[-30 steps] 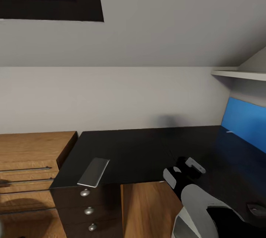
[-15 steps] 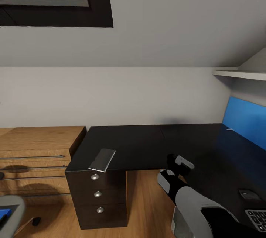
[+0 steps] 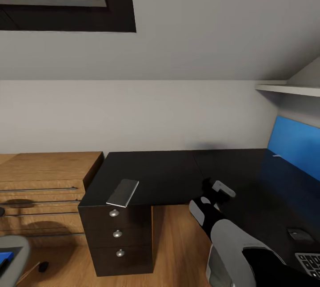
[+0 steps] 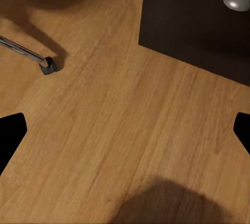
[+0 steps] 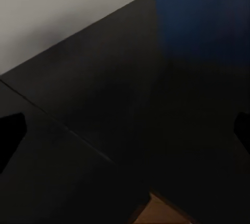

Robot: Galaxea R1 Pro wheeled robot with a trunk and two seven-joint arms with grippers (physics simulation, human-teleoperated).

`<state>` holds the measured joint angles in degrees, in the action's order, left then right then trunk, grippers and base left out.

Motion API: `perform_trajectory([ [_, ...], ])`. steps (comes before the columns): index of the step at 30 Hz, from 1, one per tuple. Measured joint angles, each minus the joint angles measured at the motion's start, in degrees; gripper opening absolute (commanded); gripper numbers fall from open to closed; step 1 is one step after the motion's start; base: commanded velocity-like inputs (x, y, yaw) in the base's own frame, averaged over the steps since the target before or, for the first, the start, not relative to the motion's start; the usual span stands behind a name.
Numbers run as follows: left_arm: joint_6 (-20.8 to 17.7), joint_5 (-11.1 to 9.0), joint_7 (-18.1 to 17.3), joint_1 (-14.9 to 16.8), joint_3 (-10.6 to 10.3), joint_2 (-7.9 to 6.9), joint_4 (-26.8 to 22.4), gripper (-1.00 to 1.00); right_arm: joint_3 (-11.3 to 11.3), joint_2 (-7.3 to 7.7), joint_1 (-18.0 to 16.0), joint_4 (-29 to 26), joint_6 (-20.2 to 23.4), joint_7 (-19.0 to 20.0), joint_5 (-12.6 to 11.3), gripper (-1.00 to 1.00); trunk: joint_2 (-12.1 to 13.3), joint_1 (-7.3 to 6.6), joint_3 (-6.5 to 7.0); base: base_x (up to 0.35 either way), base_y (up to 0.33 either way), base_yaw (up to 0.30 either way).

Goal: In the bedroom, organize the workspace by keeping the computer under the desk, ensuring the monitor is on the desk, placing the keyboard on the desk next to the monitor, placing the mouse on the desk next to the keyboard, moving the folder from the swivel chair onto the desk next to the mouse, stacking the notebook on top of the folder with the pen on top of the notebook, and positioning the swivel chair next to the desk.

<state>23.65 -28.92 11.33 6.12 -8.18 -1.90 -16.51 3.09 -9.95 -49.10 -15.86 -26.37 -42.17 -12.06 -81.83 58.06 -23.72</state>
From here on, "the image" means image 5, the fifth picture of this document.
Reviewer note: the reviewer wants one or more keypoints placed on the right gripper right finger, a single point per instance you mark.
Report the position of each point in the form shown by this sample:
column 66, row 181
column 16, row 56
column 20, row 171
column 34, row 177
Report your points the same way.
column 242, row 129

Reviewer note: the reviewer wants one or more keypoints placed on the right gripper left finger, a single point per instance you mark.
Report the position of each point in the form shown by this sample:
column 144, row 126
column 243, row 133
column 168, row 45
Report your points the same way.
column 12, row 130

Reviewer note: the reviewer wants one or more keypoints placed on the desk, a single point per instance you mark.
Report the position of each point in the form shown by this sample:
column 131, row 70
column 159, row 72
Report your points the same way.
column 142, row 101

